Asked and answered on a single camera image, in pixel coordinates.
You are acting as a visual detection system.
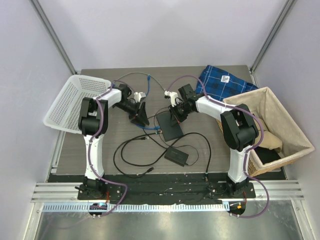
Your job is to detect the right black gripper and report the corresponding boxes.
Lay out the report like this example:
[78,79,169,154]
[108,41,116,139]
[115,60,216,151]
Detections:
[169,101,193,126]

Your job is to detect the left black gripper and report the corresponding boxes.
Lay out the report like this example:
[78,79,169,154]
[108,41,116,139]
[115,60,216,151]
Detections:
[114,100,150,127]

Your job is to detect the black network switch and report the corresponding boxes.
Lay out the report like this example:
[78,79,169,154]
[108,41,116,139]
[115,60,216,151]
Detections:
[156,111,184,142]

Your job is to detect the grey ethernet cable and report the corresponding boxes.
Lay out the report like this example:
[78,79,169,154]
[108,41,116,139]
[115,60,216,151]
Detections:
[115,71,167,91]

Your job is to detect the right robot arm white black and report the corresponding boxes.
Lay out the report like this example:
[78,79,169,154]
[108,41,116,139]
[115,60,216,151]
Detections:
[164,84,259,198]

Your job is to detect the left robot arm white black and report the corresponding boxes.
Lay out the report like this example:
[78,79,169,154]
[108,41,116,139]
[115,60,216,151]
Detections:
[78,83,149,183]

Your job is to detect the black power adapter brick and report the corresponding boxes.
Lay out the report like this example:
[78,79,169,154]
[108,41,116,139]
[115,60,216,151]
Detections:
[164,147,189,167]

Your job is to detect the blue plaid cloth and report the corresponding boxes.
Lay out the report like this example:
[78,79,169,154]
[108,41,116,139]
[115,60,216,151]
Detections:
[195,65,258,102]

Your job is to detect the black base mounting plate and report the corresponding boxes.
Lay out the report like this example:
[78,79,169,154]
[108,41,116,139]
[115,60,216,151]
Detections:
[47,170,286,205]

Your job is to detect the white perforated plastic basket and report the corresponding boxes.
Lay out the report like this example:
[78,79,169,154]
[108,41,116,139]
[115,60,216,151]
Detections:
[43,74,111,134]

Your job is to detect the beige cloth in basket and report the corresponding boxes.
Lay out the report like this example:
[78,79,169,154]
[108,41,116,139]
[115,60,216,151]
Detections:
[254,118,283,153]

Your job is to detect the wicker basket with beige liner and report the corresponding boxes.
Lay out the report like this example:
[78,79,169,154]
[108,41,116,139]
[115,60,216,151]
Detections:
[222,87,315,177]

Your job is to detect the black ethernet cable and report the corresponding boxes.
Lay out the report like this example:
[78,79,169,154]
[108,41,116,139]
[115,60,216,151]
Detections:
[112,134,168,179]

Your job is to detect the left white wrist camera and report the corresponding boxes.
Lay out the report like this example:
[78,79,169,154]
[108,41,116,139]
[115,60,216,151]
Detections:
[133,92,147,103]

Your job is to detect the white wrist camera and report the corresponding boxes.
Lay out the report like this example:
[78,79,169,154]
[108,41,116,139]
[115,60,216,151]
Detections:
[133,92,147,103]
[164,90,179,107]

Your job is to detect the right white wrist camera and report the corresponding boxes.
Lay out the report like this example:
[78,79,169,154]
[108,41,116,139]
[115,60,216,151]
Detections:
[164,90,179,107]

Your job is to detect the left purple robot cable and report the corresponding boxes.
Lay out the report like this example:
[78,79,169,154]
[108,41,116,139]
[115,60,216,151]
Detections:
[87,79,129,217]

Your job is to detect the black power cord with plug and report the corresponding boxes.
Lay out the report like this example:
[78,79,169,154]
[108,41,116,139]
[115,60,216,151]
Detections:
[147,106,212,182]

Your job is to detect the aluminium frame rail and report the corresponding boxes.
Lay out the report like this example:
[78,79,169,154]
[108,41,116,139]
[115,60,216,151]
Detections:
[31,180,304,213]

